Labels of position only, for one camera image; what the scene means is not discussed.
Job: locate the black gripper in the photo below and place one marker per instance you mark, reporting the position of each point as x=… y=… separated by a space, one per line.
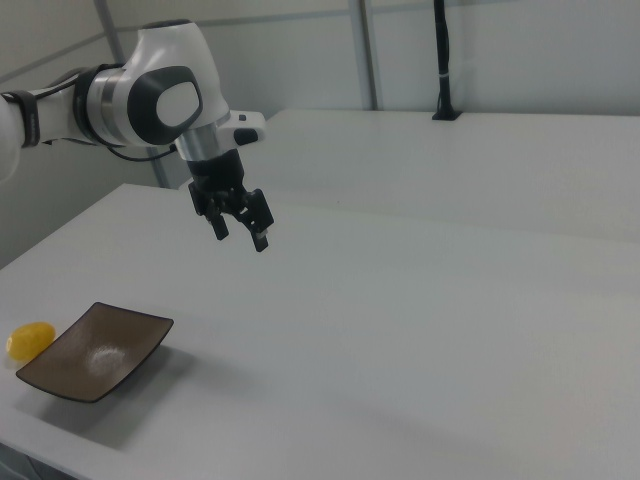
x=217 y=172

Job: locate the yellow potato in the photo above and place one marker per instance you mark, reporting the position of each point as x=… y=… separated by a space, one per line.
x=30 y=340

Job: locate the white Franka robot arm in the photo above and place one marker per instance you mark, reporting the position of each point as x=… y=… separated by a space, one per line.
x=170 y=60

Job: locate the brown square ceramic plate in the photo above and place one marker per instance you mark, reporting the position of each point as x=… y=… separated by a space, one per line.
x=100 y=350

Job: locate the black pole with base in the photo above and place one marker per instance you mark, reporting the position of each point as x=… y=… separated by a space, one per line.
x=443 y=50

